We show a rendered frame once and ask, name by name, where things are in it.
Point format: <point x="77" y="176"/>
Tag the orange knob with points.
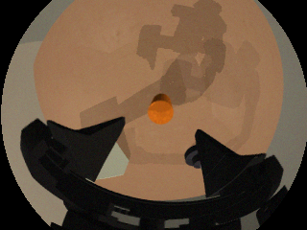
<point x="161" y="110"/>

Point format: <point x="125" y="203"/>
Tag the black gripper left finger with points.
<point x="90" y="145"/>

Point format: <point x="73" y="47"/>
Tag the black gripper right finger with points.
<point x="221" y="166"/>

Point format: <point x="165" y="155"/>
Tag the black round pedestal with silver shaft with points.
<point x="192" y="157"/>

